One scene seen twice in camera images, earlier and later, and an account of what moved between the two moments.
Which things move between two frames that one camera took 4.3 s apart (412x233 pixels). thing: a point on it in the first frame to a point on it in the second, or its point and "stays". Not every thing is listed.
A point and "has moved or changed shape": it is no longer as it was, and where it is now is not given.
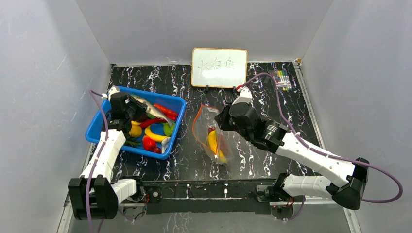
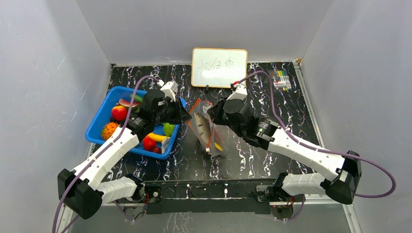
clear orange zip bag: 219,144 has moved or changed shape
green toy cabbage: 168,130 stays
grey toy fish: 153,111 has moved or changed shape
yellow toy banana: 154,136 stays
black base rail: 242,196 stays
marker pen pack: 282,80 stays
